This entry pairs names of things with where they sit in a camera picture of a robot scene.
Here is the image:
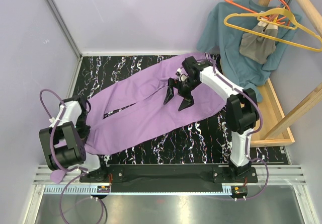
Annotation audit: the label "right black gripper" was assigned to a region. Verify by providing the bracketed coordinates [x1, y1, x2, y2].
[164, 78, 200, 112]

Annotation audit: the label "purple trousers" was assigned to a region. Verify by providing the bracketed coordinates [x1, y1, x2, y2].
[49, 52, 227, 184]

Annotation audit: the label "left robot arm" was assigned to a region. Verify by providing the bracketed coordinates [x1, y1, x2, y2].
[39, 96, 109, 184]

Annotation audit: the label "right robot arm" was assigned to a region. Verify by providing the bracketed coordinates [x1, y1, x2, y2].
[164, 56, 263, 182]

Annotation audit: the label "yellow plastic hanger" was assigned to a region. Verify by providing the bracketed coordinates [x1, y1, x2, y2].
[223, 6, 322, 52]

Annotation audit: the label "teal t-shirt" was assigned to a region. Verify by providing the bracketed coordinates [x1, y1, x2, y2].
[197, 2, 288, 102]

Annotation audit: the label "grey beige cloth bag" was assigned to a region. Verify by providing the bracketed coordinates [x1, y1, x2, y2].
[239, 21, 278, 64]

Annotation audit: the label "wooden clothes rack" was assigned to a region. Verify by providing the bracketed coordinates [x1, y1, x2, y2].
[243, 0, 321, 147]

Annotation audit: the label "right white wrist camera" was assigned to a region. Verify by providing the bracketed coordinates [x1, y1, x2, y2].
[176, 68, 189, 82]

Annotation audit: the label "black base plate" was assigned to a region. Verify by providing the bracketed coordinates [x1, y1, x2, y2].
[80, 164, 258, 194]

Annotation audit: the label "aluminium frame rail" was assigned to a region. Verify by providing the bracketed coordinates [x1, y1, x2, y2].
[45, 0, 82, 59]

